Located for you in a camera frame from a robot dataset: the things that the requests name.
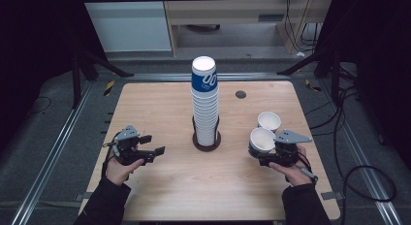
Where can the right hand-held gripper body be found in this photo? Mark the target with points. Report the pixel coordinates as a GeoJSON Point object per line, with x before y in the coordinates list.
{"type": "Point", "coordinates": [287, 154]}

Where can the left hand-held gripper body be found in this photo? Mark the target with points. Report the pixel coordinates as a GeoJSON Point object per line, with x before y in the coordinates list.
{"type": "Point", "coordinates": [127, 149]}

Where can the white paper cup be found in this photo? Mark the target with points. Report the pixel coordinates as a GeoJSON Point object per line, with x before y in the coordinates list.
{"type": "Point", "coordinates": [261, 140]}
{"type": "Point", "coordinates": [269, 121]}

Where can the stack of paper cups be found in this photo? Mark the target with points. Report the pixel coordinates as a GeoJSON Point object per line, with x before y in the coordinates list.
{"type": "Point", "coordinates": [205, 105]}

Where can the person's right hand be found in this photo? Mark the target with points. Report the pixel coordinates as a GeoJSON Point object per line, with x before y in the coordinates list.
{"type": "Point", "coordinates": [295, 175]}

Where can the person's left hand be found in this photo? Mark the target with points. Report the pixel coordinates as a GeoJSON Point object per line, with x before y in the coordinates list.
{"type": "Point", "coordinates": [119, 172]}

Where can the yellow black tape strip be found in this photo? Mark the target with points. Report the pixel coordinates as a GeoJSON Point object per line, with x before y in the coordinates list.
{"type": "Point", "coordinates": [109, 88]}
{"type": "Point", "coordinates": [312, 86]}

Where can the black metal stand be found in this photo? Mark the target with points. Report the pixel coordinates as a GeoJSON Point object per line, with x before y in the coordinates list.
{"type": "Point", "coordinates": [76, 82]}
{"type": "Point", "coordinates": [336, 79]}

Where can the small white object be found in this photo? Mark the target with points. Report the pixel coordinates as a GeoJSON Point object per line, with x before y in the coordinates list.
{"type": "Point", "coordinates": [300, 54]}

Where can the white cabinet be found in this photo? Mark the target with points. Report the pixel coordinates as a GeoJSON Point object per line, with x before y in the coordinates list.
{"type": "Point", "coordinates": [129, 24]}

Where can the dark curtain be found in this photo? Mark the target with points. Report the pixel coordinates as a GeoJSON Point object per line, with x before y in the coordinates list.
{"type": "Point", "coordinates": [32, 40]}
{"type": "Point", "coordinates": [378, 40]}

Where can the light wooden desk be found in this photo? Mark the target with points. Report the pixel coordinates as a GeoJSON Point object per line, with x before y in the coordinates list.
{"type": "Point", "coordinates": [226, 11]}

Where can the grey table bracket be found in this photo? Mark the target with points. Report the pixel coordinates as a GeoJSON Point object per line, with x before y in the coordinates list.
{"type": "Point", "coordinates": [82, 197]}
{"type": "Point", "coordinates": [332, 195]}

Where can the metal floor rail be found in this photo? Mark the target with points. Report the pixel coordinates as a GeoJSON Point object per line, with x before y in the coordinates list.
{"type": "Point", "coordinates": [362, 160]}
{"type": "Point", "coordinates": [48, 160]}
{"type": "Point", "coordinates": [161, 77]}

